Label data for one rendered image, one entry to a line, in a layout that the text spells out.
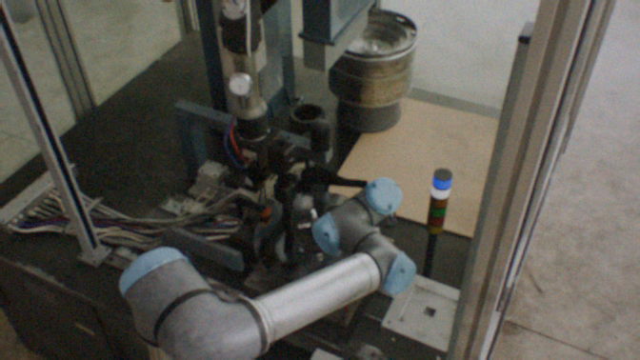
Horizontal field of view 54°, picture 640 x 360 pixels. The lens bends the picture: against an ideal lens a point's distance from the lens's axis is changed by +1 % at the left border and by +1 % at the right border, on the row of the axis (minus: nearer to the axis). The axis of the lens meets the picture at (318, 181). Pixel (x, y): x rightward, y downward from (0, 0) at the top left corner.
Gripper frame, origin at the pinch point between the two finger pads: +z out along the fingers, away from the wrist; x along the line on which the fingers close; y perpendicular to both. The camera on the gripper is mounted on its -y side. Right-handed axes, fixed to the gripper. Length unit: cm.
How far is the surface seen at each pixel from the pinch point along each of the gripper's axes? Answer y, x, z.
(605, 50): -231, -152, 145
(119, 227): 56, -14, 47
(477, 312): -3, 26, -54
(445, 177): -19.2, -8.5, -20.5
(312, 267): 8.6, 8.3, 1.4
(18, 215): 86, -20, 56
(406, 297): -13.3, 17.1, -3.4
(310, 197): 4.8, -13.2, 12.7
